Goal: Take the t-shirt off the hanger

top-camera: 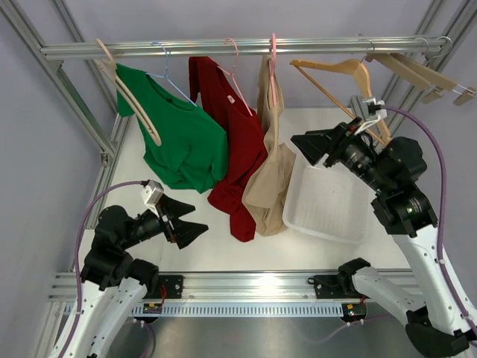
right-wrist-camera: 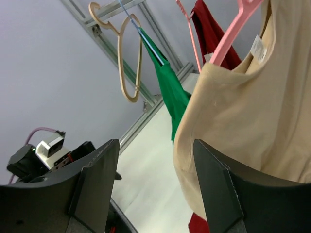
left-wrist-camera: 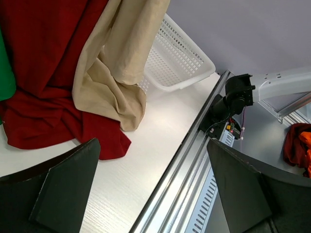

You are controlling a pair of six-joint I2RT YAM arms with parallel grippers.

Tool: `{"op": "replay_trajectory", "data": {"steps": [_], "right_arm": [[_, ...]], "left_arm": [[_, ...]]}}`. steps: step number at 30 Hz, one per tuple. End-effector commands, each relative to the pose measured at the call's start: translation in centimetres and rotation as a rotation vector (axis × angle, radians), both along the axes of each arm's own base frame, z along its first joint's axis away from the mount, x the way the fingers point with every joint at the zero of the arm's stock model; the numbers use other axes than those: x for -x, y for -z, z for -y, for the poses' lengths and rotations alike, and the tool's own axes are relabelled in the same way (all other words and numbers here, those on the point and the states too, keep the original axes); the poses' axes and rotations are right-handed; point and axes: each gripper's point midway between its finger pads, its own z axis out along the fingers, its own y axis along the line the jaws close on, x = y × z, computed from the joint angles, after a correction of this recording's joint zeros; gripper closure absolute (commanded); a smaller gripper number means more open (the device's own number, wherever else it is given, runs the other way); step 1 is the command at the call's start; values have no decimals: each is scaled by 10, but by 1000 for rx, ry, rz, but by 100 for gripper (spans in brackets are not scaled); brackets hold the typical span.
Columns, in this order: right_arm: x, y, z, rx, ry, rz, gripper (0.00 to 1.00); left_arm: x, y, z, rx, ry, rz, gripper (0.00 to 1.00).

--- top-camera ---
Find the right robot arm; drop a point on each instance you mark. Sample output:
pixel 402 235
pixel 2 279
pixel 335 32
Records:
pixel 438 324

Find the aluminium hanging rail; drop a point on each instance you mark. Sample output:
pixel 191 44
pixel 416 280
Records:
pixel 179 48

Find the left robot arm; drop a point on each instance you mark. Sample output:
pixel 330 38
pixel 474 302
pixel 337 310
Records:
pixel 111 282

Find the red t shirt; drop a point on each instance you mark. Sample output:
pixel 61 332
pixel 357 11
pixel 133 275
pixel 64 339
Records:
pixel 245 137

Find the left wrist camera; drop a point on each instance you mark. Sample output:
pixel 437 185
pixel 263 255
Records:
pixel 151 193

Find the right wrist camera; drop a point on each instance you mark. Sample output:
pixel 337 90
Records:
pixel 369 110

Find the white plastic basket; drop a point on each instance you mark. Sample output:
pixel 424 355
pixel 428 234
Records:
pixel 330 204

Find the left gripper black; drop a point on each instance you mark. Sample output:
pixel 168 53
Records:
pixel 185 232

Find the pink wire hanger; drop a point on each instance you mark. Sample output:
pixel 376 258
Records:
pixel 232 73

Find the tan clip hanger near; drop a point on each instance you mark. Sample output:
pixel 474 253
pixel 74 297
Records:
pixel 418 75

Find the aluminium front rail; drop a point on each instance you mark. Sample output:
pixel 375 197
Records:
pixel 249 286

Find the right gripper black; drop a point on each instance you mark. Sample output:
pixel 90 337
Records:
pixel 315 144

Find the beige t shirt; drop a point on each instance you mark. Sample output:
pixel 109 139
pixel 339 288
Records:
pixel 265 193

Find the white slotted cable duct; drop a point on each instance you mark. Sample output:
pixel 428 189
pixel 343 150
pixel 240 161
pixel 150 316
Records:
pixel 237 310

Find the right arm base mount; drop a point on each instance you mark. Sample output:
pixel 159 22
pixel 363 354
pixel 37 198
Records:
pixel 331 287

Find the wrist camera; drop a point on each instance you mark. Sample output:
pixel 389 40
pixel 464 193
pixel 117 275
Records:
pixel 151 193
pixel 369 110

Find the tan clip hanger far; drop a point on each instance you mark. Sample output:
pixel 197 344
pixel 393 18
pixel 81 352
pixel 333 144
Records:
pixel 465 94

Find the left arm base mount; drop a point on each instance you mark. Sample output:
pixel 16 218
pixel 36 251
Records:
pixel 170 284

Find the pink plastic hanger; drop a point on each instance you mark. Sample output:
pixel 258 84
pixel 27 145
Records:
pixel 272 67

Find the tan clip hanger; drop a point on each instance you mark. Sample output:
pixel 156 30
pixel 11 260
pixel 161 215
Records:
pixel 418 75
pixel 465 94

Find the beige plastic hanger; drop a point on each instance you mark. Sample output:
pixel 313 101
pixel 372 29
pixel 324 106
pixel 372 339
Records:
pixel 109 68

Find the green t shirt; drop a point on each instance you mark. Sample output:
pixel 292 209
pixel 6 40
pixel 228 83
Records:
pixel 194 148

